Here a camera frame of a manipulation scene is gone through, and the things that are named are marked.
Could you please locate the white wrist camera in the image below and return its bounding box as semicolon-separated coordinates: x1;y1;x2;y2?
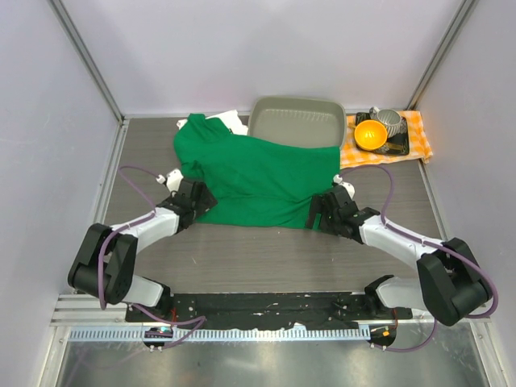
156;169;183;192
332;174;356;199

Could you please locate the grey plastic tray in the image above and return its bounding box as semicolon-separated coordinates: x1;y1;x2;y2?
248;96;347;148

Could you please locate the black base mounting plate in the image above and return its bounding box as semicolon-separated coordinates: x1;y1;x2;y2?
149;292;413;331

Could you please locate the white folded daisy t shirt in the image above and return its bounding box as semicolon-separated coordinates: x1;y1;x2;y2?
177;110;248;138

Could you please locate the orange bowl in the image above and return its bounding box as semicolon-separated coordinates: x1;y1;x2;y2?
354;119;388;152

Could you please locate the orange checkered cloth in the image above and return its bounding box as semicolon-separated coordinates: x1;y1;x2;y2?
340;110;433;169

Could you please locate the green t shirt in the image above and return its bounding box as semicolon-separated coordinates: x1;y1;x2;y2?
173;114;340;229

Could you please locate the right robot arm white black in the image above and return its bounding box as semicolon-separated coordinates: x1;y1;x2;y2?
306;185;495;327

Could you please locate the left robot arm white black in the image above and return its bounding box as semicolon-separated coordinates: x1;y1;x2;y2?
68;178;217;322

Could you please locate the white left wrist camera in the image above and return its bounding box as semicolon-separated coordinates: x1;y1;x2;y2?
156;169;183;192

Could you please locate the slotted cable duct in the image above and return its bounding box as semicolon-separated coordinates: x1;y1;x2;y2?
69;324;370;343

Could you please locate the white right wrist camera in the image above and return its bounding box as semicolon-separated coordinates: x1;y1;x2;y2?
332;174;356;199

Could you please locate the black floral square plate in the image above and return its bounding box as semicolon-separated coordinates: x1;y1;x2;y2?
355;112;410;156

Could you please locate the grey striped mug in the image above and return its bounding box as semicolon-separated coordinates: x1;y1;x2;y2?
369;106;408;138

